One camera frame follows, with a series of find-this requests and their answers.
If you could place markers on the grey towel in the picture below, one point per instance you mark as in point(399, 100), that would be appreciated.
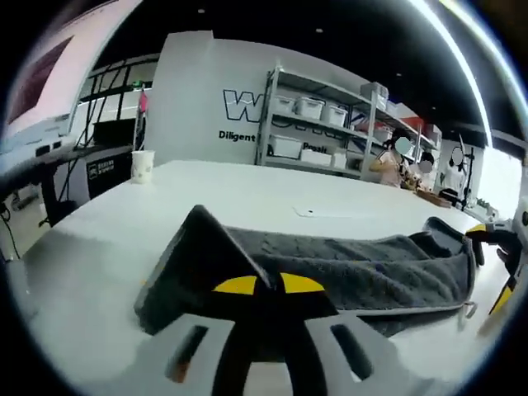
point(363, 268)

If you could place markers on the open laptop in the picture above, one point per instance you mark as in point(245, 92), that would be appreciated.
point(74, 62)

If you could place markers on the wooden tray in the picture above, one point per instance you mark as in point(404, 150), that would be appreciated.
point(433, 198)

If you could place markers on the white carton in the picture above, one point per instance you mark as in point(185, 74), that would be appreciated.
point(316, 156)
point(340, 161)

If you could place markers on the grey metal shelf rack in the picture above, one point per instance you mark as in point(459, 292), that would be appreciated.
point(313, 123)
point(370, 136)

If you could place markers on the large white storage bin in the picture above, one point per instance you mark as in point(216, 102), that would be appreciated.
point(286, 147)

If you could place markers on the white paper cup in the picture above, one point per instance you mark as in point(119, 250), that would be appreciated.
point(142, 167)

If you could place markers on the long ceiling light strip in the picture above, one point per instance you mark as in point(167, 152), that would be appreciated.
point(458, 53)

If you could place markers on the black low cabinet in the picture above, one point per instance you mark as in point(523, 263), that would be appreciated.
point(111, 173)

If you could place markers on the clear plastic storage bin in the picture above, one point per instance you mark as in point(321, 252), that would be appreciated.
point(374, 95)

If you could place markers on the white lidded storage bin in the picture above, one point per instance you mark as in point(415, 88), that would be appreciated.
point(335, 114)
point(309, 108)
point(284, 104)

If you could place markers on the grey standing desk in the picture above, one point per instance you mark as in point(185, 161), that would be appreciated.
point(49, 198)

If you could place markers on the black monitor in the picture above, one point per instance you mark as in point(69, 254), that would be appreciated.
point(115, 132)

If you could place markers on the pink flag on white pole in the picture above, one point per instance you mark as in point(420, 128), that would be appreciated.
point(143, 102)

